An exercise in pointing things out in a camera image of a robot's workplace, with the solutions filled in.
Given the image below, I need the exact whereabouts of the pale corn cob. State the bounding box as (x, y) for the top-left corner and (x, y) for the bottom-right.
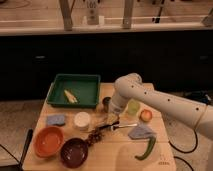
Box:
(64, 90), (77, 103)

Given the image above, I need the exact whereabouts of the green chili pepper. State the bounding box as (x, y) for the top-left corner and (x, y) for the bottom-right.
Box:
(135, 137), (156, 161)

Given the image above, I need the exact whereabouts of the red yellow apple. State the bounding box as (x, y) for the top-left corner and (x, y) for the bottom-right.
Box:
(139, 109), (152, 122)

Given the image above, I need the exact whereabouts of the black floor cable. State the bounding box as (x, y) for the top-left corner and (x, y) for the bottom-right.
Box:
(168, 129), (199, 171)

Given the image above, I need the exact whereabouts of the green plastic tray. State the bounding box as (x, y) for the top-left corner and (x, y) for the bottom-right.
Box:
(46, 74), (101, 108)

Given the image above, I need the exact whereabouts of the dark grape bunch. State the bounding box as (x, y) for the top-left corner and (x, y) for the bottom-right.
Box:
(86, 130), (103, 146)

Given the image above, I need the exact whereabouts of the white round container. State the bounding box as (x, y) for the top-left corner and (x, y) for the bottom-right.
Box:
(74, 112), (91, 130)

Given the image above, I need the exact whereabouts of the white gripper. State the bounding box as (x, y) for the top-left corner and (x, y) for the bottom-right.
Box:
(108, 97), (128, 116)

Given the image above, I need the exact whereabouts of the dark metal cup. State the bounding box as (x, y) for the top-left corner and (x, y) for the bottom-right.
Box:
(102, 97), (111, 112)

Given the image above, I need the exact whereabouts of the orange bowl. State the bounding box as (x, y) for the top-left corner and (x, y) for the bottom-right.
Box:
(33, 126), (64, 158)

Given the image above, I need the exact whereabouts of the dark maroon bowl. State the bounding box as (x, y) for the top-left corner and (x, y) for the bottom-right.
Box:
(60, 138), (88, 168)

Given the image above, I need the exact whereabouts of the grey blue cloth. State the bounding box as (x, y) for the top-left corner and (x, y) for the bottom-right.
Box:
(128, 124), (156, 140)

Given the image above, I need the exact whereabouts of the light green cup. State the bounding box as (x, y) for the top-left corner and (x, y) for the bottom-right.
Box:
(127, 100), (140, 115)

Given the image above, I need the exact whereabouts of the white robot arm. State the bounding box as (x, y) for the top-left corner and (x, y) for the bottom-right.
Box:
(108, 73), (213, 141)

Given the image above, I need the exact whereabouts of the blue sponge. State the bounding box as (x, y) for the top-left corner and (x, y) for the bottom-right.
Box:
(46, 115), (65, 126)

